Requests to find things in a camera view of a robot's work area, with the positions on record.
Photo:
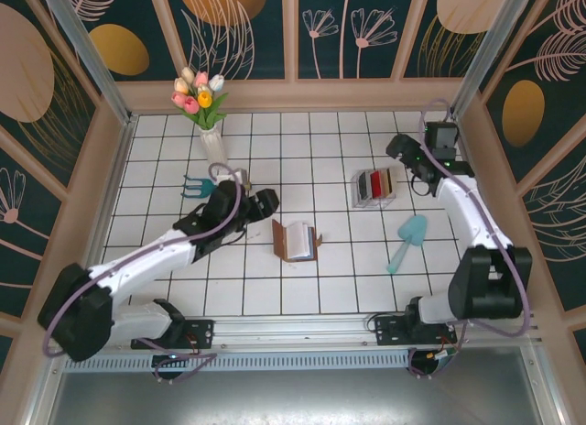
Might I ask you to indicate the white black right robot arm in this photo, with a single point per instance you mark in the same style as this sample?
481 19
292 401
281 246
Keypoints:
462 205

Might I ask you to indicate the white ribbed vase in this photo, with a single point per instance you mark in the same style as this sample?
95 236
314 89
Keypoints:
213 145

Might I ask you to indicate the gold card with black stripe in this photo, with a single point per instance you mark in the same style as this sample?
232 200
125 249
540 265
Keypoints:
390 183

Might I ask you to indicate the red plastic card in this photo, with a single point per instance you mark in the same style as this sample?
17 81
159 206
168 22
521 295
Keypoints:
377 184

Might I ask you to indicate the artificial tulip bouquet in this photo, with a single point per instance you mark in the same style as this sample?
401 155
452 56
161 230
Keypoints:
201 100

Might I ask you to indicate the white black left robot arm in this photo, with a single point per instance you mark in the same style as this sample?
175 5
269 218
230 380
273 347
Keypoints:
137 264

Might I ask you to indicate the black plastic card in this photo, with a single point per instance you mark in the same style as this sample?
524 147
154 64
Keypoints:
362 186

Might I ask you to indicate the grey metal panel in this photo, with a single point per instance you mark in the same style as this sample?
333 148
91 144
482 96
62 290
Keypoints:
293 397

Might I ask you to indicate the aluminium mounting rail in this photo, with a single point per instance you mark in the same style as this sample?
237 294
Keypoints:
293 333

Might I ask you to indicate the aluminium frame post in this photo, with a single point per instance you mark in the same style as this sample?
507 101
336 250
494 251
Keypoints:
91 54
485 45

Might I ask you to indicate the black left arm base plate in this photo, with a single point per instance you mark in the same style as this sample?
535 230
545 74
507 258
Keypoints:
201 333

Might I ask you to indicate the teal plastic trowel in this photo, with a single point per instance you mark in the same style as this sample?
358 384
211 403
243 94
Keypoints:
412 230

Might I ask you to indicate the clear acrylic card stand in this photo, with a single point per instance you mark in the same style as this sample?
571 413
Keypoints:
366 204

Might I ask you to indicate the brown leather card holder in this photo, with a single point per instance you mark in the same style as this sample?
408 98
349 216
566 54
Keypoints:
279 242

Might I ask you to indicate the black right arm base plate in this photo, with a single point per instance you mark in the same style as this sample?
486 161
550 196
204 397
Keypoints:
389 331

